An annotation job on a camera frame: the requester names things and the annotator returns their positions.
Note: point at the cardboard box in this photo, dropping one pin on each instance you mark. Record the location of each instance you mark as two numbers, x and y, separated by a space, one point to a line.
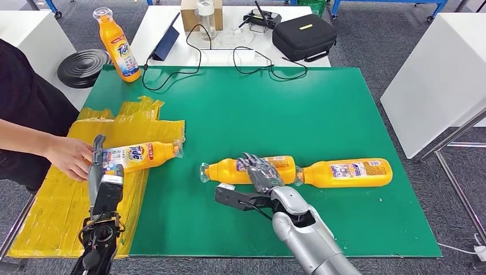
188 18

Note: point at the black carrying case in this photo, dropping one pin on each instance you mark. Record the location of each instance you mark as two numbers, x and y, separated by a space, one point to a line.
303 37

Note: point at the clear plastic water bottle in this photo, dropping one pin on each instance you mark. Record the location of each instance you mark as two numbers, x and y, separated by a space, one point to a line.
206 22

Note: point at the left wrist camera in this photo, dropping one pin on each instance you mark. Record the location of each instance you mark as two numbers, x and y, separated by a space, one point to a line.
110 197

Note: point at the blue metal cart frame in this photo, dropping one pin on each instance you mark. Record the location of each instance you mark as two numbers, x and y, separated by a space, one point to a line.
334 9
50 5

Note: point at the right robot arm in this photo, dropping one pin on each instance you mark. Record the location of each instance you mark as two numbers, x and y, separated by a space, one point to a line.
303 235

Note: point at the green table mat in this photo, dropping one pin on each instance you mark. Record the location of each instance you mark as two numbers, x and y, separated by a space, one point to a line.
265 114

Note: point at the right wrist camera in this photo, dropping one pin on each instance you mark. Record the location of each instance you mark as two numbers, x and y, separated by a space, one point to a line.
235 197

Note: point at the person's forearm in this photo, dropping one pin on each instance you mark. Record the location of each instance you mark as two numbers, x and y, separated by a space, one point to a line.
22 138

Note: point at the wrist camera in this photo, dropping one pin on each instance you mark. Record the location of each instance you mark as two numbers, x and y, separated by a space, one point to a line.
110 197
235 197

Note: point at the white power adapter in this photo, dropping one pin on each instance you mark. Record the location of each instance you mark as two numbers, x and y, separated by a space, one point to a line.
227 56

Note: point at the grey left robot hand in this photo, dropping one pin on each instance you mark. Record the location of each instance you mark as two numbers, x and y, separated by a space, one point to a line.
95 182

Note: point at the orange detergent bottle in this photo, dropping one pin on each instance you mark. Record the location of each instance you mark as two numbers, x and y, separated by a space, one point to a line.
224 172
322 176
123 57
159 153

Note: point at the black remote controller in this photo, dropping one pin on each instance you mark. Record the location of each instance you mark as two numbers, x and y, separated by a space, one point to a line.
265 17

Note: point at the dark blue tablet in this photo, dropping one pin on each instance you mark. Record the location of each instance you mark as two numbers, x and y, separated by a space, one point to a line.
166 42

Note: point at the white wall plug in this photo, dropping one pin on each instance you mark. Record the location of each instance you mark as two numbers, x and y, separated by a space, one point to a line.
480 252

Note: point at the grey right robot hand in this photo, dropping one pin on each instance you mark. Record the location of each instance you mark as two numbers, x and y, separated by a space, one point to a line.
264 176

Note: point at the person's hand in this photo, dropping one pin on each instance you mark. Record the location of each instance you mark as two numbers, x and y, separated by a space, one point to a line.
68 159

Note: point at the white table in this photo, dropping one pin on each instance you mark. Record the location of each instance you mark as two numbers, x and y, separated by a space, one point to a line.
138 47

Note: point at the yellow tape sheet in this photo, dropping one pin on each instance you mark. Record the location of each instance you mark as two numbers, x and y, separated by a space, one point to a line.
57 212

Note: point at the grey metal table frame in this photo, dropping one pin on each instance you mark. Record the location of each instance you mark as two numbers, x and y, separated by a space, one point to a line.
460 196

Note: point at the black round ribbed disc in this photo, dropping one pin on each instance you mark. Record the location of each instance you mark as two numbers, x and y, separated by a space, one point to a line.
83 68

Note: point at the person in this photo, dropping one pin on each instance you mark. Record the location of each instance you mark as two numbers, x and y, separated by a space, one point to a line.
30 95

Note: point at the green crate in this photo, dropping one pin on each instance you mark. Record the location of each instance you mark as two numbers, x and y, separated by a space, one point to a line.
311 2

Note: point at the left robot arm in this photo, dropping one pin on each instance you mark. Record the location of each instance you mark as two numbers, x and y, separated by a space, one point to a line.
98 243

